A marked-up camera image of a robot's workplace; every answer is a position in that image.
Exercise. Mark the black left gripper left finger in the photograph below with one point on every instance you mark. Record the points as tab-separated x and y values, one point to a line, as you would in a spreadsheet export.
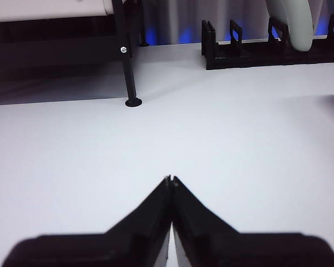
114	247

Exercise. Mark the black dish rack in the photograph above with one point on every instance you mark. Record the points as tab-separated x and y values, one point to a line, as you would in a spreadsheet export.
239	60

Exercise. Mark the pale green plate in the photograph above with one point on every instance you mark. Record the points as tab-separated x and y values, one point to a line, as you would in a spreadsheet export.
299	27

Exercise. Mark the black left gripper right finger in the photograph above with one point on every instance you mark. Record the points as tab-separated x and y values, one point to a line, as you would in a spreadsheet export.
225	247

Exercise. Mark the black metal shelf frame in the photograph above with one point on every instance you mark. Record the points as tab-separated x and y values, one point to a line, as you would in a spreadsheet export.
129	78

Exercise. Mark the grey curtain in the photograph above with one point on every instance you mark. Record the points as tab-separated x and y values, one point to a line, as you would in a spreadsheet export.
172	16

